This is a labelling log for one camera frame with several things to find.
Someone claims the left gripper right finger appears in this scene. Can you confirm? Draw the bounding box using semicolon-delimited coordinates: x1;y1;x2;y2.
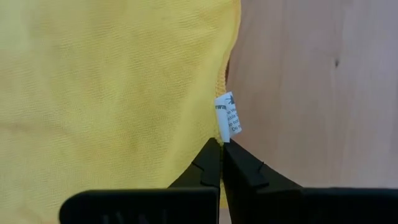
222;138;398;224

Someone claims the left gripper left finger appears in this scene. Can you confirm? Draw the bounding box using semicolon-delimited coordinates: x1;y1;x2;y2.
58;138;222;224

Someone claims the yellow microfiber towel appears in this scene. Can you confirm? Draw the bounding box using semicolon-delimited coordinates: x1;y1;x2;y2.
0;0;243;224

